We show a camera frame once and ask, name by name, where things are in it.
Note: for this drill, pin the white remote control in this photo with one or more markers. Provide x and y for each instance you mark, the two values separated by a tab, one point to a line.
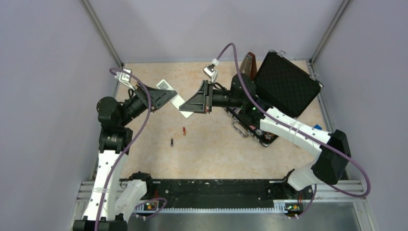
177	100

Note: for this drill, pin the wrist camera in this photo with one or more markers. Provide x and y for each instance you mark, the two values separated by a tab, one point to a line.
123	76
210	70

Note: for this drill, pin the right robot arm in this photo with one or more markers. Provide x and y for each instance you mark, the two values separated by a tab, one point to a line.
330	150

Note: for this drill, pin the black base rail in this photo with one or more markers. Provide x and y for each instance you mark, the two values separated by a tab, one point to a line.
222	195

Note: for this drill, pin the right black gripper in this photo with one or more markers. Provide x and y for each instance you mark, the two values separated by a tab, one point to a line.
202	102

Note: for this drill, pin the brown wooden metronome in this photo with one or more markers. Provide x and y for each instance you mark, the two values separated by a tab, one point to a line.
249	66

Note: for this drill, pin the colourful toy bricks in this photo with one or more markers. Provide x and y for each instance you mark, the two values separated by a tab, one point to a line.
317	127

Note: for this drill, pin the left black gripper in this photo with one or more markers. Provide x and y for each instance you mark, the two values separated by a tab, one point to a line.
159	97

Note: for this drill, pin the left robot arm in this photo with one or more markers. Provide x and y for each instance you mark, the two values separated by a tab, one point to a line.
109	210

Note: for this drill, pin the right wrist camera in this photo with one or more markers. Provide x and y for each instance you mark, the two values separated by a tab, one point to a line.
210	70

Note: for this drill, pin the black poker chip case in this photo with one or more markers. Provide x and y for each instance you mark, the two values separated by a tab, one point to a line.
280	83

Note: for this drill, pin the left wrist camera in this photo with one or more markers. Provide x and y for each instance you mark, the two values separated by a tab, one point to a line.
123	76

